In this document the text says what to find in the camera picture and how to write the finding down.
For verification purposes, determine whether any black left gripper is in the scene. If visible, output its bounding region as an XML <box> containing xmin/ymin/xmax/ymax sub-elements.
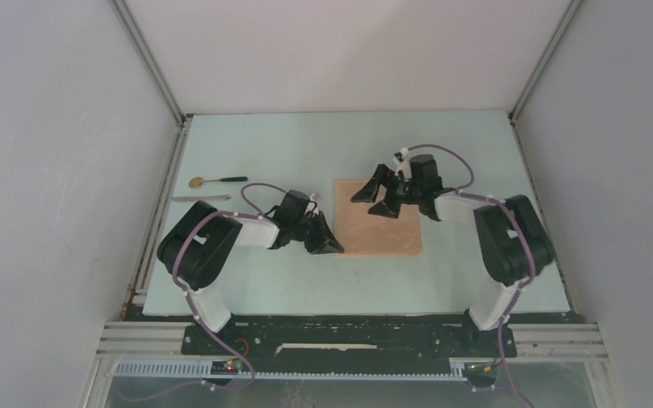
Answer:
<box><xmin>291</xmin><ymin>211</ymin><xmax>344</xmax><ymax>255</ymax></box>

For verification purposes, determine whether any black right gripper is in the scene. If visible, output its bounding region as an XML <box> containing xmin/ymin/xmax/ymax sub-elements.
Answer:
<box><xmin>350</xmin><ymin>164</ymin><xmax>422</xmax><ymax>219</ymax></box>

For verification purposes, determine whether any peach cloth napkin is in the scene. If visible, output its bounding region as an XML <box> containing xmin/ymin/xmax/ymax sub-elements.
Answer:
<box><xmin>332</xmin><ymin>179</ymin><xmax>423</xmax><ymax>257</ymax></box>

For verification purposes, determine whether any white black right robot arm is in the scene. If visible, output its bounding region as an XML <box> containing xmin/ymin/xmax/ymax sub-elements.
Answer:
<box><xmin>350</xmin><ymin>164</ymin><xmax>555</xmax><ymax>355</ymax></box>

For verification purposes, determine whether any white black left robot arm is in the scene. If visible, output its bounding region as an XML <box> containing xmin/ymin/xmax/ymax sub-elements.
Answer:
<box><xmin>157</xmin><ymin>198</ymin><xmax>344</xmax><ymax>354</ymax></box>

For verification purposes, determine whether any silver table knife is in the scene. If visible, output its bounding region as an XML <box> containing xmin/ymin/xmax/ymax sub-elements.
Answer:
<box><xmin>170</xmin><ymin>195</ymin><xmax>232</xmax><ymax>202</ymax></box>

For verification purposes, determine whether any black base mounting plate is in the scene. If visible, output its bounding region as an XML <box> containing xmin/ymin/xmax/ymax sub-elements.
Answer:
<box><xmin>181</xmin><ymin>314</ymin><xmax>517</xmax><ymax>374</ymax></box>

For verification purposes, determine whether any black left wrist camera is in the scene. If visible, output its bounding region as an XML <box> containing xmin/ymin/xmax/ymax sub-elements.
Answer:
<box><xmin>275</xmin><ymin>190</ymin><xmax>317</xmax><ymax>219</ymax></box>

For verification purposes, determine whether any white toothed cable duct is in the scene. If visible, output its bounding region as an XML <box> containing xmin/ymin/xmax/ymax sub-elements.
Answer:
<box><xmin>112</xmin><ymin>359</ymin><xmax>467</xmax><ymax>382</ymax></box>

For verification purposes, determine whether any aluminium frame rail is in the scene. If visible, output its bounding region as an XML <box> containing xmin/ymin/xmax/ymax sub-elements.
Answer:
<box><xmin>96</xmin><ymin>321</ymin><xmax>190</xmax><ymax>360</ymax></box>

